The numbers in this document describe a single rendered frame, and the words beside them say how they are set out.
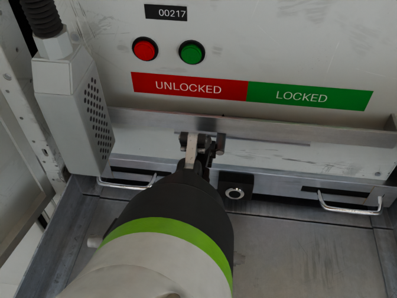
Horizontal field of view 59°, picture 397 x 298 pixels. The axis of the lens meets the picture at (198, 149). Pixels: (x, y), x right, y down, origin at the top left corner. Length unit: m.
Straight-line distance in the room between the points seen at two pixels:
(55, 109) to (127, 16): 0.14
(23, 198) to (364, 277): 0.58
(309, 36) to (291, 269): 0.36
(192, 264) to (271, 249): 0.43
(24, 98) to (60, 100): 0.14
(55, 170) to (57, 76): 0.28
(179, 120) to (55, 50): 0.18
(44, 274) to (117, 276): 0.44
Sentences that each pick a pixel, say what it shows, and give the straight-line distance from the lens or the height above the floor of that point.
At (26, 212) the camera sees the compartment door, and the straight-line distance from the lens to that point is 0.71.
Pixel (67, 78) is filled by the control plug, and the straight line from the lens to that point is 0.40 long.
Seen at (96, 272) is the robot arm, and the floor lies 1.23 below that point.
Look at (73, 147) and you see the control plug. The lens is 0.46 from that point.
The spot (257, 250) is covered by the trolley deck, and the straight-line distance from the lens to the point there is 0.61.
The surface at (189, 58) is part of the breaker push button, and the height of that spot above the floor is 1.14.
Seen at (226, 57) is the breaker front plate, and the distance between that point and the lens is 0.46.
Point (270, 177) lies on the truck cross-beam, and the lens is 0.60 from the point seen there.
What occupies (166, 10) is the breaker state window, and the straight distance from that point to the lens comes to 0.43.
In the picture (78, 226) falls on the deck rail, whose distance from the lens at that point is 0.65.
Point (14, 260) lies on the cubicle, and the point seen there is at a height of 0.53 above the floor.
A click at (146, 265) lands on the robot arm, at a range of 0.17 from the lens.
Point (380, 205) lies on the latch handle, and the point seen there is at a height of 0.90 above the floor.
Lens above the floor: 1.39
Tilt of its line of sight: 48 degrees down
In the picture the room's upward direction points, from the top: straight up
